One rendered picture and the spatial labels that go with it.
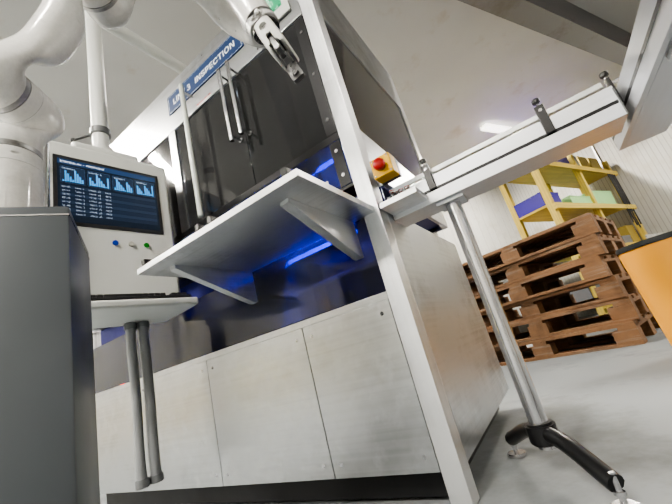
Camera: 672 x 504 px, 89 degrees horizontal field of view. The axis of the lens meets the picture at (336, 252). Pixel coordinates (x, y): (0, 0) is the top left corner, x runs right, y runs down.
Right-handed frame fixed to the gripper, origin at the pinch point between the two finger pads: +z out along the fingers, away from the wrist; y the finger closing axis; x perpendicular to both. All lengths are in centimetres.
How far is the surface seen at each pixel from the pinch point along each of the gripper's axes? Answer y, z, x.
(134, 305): 15, 16, 88
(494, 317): 36, 80, -6
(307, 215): 9.2, 28.8, 19.2
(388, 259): 31, 49, 10
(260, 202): 0.0, 21.8, 25.6
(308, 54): 47, -39, -8
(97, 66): 48, -115, 79
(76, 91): 162, -271, 185
